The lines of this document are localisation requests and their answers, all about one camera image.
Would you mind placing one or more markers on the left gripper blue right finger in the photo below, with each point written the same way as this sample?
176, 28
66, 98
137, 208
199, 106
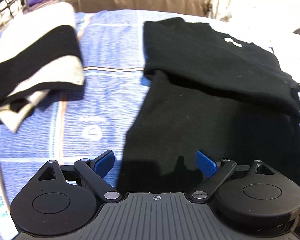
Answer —
206, 163

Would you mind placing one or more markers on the white pillow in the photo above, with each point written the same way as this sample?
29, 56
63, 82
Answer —
273, 18

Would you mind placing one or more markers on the blue checked bed sheet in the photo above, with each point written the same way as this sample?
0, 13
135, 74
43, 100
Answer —
69, 125

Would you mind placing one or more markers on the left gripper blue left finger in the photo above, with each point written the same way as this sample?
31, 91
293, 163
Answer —
102, 164

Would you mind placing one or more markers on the black knit sweater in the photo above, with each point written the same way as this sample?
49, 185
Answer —
210, 92

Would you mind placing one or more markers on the folded black and white garment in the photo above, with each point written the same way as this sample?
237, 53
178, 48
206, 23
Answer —
39, 52

